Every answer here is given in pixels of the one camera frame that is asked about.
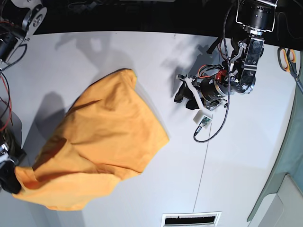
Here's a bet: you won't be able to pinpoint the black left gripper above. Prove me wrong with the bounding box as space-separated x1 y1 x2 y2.
174 74 231 111

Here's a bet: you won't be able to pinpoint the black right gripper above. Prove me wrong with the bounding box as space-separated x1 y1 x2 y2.
0 142 21 194

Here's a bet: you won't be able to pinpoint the orange t-shirt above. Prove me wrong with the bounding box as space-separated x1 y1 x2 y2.
14 69 169 211

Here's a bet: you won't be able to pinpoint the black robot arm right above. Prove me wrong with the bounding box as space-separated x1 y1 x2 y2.
0 0 47 194

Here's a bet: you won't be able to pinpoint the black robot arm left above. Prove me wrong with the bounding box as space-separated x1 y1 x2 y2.
174 0 277 111

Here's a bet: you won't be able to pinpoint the white vent grille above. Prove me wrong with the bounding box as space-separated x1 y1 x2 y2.
161 211 222 227

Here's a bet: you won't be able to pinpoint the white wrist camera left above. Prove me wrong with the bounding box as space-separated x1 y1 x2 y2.
193 110 212 128

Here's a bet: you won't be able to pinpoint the orange handled scissors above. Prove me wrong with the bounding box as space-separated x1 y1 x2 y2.
277 47 303 93

